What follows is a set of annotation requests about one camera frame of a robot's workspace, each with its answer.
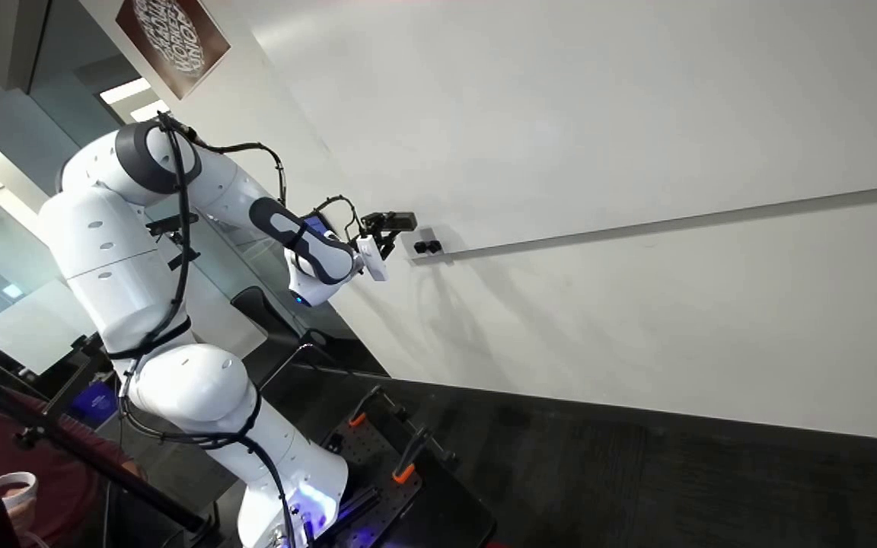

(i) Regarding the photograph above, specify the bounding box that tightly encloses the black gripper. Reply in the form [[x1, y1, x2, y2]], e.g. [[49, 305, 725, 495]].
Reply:
[[353, 208, 424, 263]]

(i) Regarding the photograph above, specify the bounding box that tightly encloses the black table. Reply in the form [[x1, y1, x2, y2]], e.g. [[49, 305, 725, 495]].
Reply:
[[82, 333, 503, 548]]

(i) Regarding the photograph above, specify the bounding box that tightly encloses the large white whiteboard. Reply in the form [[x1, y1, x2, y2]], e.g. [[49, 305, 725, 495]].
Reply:
[[220, 0, 877, 266]]

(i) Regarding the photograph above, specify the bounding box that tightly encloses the black clamp orange handle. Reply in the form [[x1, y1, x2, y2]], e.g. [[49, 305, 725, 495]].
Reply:
[[387, 424, 463, 488], [342, 380, 412, 438]]

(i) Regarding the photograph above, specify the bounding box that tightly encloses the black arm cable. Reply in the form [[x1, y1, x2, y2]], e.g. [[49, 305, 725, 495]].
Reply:
[[100, 108, 372, 548]]

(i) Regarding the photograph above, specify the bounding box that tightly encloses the framed wall picture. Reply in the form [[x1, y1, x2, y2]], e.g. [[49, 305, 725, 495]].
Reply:
[[113, 0, 235, 99]]

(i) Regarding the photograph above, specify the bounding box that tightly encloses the black camera stand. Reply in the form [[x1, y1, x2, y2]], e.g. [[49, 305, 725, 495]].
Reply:
[[0, 345, 220, 542]]

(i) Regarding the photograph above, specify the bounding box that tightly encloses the white coiled cable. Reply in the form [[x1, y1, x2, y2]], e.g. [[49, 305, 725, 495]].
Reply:
[[0, 468, 42, 521]]

